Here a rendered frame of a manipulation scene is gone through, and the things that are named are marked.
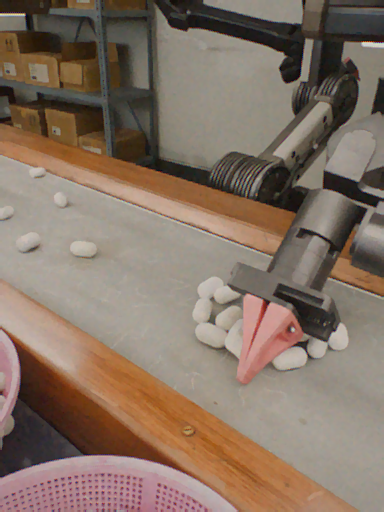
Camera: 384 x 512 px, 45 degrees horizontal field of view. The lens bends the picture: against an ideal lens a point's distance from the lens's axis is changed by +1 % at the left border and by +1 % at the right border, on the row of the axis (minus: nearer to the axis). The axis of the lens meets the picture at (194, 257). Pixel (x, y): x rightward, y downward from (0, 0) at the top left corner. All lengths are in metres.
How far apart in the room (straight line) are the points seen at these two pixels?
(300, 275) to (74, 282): 0.30
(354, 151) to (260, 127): 2.29
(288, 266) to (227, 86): 2.43
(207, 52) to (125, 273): 2.36
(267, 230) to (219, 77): 2.21
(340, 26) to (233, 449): 0.29
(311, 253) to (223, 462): 0.20
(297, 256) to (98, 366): 0.21
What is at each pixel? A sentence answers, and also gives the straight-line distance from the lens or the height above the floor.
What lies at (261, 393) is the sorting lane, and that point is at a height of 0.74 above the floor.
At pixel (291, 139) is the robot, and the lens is 0.96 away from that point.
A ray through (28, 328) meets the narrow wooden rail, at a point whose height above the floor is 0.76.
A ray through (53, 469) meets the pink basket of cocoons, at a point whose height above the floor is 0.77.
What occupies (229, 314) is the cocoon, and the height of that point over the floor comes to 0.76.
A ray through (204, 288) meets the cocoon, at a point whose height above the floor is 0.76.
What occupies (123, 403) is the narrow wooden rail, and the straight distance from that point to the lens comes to 0.41.
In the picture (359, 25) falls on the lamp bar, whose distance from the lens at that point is 0.29.
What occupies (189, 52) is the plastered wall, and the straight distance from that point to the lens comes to 2.96.
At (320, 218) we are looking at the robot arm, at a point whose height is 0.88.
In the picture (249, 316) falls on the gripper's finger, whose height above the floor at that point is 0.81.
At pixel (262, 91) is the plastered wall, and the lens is 2.73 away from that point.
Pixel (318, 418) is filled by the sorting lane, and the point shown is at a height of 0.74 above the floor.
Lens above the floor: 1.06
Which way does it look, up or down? 29 degrees down
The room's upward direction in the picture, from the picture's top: 1 degrees clockwise
